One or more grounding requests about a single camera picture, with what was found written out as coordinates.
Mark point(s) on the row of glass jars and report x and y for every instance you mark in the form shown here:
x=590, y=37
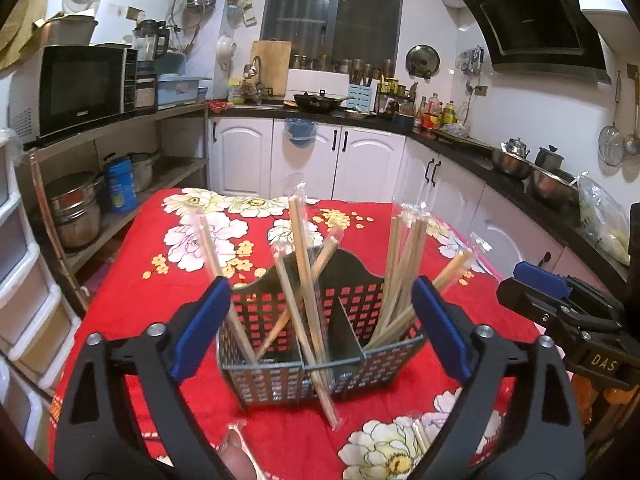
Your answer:
x=320, y=62

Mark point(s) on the grey plastic utensil basket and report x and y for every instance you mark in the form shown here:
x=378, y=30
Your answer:
x=280, y=385

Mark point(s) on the steel pot lid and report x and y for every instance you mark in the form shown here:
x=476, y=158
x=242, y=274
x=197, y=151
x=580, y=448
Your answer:
x=422, y=62

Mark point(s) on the steel mixing bowl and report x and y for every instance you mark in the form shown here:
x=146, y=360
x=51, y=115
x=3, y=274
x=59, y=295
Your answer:
x=510, y=165

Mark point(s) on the black wok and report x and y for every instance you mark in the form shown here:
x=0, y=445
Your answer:
x=320, y=102

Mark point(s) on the grey plastic container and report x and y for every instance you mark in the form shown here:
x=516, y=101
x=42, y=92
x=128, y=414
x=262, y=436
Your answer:
x=72, y=30

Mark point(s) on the curved wooden rod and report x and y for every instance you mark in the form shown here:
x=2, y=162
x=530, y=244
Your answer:
x=50, y=220

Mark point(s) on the row of condiment bottles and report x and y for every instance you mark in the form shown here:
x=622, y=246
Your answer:
x=430, y=112

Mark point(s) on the clear plastic bag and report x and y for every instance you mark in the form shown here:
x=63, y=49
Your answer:
x=602, y=220

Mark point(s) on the black microwave oven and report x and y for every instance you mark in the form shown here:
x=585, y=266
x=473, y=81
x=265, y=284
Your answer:
x=80, y=90

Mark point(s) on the wall power socket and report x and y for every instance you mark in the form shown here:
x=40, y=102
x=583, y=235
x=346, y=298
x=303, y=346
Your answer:
x=481, y=90

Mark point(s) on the white wall shelf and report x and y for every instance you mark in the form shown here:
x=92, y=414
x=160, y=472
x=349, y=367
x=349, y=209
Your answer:
x=456, y=5

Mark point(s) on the flat baking tray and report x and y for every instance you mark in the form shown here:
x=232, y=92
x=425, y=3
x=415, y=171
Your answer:
x=460, y=139

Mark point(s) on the white storage box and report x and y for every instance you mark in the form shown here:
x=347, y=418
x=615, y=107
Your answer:
x=317, y=82

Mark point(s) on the steel faucet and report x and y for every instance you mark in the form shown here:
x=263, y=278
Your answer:
x=256, y=75

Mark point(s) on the steel kettle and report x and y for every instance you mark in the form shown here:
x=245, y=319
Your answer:
x=516, y=147

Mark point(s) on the steel lidded pot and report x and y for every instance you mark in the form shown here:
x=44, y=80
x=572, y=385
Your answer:
x=549, y=159

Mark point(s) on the person's left hand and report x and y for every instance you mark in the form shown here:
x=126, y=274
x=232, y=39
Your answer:
x=240, y=460

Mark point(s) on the blue tin can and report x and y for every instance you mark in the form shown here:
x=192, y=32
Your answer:
x=120, y=185

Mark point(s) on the red floral tablecloth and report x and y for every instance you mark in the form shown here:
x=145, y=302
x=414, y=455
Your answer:
x=165, y=310

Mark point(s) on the wooden storage shelf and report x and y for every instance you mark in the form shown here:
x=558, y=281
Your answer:
x=170, y=170

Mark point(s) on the large steel stock pot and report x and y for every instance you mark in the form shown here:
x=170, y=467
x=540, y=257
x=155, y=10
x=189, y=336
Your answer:
x=75, y=210

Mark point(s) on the dark framed window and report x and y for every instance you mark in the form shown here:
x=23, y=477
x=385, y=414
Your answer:
x=330, y=10

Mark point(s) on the black kitchen countertop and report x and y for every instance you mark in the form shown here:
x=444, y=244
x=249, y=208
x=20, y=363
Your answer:
x=475, y=160

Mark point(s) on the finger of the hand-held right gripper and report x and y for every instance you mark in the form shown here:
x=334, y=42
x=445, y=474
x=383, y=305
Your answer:
x=540, y=280

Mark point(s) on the wooden cutting board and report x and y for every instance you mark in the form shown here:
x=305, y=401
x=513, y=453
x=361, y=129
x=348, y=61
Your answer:
x=270, y=67

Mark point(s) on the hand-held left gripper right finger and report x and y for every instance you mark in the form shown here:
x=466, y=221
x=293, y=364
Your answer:
x=442, y=330

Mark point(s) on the bunch of chopsticks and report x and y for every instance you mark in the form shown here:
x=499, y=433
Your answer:
x=300, y=240

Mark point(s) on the clear plastic wrapper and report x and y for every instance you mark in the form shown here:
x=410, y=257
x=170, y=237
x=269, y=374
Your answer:
x=482, y=247

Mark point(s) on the blue knife block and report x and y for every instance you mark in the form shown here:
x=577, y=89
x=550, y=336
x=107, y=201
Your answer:
x=362, y=97

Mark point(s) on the blue hanging bag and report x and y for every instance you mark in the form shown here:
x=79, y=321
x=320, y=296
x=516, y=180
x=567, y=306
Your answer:
x=300, y=130

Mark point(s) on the blue plastic dish tray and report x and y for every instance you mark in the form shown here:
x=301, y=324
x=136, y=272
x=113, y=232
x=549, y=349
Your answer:
x=182, y=90

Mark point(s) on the steel ladle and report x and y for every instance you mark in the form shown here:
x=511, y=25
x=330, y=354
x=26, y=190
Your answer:
x=631, y=140

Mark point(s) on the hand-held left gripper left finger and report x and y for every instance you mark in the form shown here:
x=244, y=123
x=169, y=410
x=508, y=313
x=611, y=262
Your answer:
x=200, y=330

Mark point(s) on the small steel pot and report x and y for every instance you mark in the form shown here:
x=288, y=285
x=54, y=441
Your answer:
x=142, y=170

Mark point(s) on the white hanging scoop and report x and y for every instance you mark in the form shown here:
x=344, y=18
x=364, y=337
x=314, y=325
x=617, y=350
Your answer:
x=226, y=50

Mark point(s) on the black range hood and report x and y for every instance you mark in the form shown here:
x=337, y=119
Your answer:
x=535, y=15

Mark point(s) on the white plastic drawer unit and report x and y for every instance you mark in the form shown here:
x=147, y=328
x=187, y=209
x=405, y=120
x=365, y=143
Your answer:
x=25, y=285

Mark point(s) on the large steel bowl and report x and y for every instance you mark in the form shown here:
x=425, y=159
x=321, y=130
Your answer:
x=552, y=187

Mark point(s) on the glass blender jug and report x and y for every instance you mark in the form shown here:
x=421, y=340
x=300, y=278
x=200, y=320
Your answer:
x=150, y=40

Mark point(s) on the woven bamboo tray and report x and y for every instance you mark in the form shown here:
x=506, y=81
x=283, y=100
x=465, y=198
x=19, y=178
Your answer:
x=25, y=25

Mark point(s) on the hanging metal utensils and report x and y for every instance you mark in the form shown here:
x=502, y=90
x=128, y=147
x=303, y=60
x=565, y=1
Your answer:
x=471, y=60

